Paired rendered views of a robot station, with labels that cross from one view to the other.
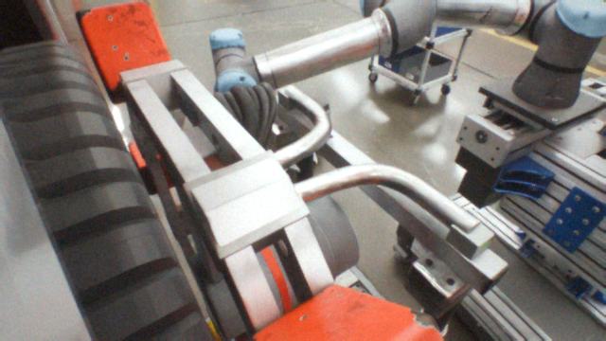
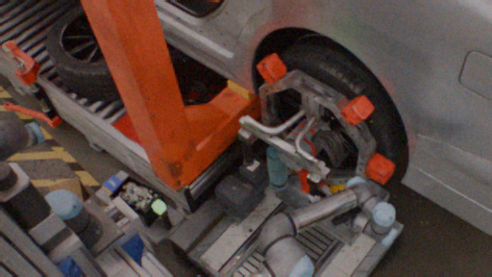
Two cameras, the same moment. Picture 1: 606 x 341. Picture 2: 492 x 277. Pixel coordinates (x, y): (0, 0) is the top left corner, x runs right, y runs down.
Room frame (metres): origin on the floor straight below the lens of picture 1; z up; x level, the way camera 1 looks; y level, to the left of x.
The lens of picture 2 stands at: (1.53, -0.38, 2.58)
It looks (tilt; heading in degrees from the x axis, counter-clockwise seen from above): 56 degrees down; 161
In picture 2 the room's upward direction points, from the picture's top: straight up
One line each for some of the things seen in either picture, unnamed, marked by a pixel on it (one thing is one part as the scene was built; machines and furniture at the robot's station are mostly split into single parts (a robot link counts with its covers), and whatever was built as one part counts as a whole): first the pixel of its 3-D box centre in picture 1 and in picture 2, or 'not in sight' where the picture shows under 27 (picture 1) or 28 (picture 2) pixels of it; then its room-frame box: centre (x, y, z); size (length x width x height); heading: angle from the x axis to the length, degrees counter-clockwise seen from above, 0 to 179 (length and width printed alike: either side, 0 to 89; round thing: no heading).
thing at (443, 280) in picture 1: (450, 271); (250, 132); (0.22, -0.17, 0.93); 0.09 x 0.05 x 0.05; 124
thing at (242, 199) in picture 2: not in sight; (255, 186); (0.04, -0.16, 0.26); 0.42 x 0.18 x 0.35; 124
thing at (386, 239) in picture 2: not in sight; (380, 231); (0.76, 0.17, 0.85); 0.11 x 0.08 x 0.09; 35
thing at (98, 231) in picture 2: not in sight; (77, 226); (0.39, -0.88, 0.87); 0.15 x 0.15 x 0.10
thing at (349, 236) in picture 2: not in sight; (332, 194); (0.15, 0.24, 0.13); 0.50 x 0.36 x 0.10; 34
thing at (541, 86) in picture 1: (551, 76); not in sight; (0.83, -0.65, 0.87); 0.15 x 0.15 x 0.10
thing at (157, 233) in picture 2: not in sight; (139, 206); (0.09, -0.72, 0.44); 0.43 x 0.17 x 0.03; 34
